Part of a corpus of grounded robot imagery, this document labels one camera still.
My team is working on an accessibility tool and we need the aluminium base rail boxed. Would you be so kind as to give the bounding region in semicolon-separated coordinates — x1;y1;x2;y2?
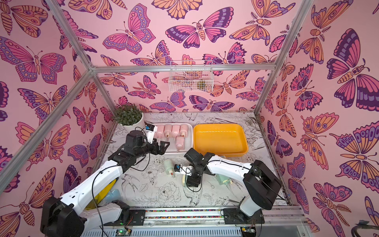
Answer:
80;207;312;237

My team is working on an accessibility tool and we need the yellow plastic storage box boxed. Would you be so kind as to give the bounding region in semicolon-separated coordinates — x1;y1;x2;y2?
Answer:
193;123;249;158

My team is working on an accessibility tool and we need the green circuit board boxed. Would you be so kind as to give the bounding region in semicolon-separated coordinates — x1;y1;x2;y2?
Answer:
115;228;131;237

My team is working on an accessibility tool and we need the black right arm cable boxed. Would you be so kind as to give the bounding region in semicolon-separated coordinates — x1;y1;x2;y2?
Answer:
186;159;286;237

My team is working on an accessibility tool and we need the white plastic flower pot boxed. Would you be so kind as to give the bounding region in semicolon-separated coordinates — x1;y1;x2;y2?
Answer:
123;114;145;133

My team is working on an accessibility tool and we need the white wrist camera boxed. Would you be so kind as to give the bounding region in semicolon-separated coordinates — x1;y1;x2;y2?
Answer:
174;164;192;176
145;124;158;144

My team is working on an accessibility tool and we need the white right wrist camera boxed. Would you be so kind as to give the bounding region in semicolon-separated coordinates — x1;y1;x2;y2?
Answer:
174;164;192;176

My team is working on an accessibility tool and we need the light blue object by glove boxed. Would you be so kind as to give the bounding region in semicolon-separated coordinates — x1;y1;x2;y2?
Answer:
104;189;121;203

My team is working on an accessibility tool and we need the yellow rubber glove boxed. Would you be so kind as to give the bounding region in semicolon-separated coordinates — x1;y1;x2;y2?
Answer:
85;179;117;210

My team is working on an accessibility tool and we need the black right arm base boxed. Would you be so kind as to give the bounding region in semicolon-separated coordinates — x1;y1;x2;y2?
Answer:
220;207;265;225

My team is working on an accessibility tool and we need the green sharpener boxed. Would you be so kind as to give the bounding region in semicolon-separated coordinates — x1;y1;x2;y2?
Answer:
215;174;233;186
182;174;188;187
163;159;175;178

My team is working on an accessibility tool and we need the white plastic storage box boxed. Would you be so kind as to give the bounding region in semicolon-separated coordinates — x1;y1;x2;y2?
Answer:
144;123;194;156

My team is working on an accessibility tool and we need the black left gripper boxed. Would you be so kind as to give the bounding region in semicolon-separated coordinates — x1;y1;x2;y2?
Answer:
135;138;170;160

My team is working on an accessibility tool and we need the pink sharpener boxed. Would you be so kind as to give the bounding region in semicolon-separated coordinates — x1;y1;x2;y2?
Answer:
156;124;165;139
175;136;185;151
164;124;172;141
180;124;189;138
171;124;180;138

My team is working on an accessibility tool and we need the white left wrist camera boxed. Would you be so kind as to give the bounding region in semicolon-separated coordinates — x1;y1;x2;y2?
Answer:
145;124;158;144

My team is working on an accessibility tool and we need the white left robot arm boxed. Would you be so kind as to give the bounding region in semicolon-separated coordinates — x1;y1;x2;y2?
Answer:
40;130;170;237

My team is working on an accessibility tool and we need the green leafy plant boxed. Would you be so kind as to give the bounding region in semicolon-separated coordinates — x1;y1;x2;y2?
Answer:
114;104;143;126

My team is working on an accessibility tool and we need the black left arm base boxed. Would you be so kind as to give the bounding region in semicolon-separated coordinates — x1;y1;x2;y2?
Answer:
103;200;146;226

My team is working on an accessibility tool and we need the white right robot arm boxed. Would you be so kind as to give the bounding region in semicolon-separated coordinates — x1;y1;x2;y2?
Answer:
184;148;282;217

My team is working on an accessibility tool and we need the white wire basket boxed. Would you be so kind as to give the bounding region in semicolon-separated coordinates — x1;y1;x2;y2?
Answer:
167;60;214;93

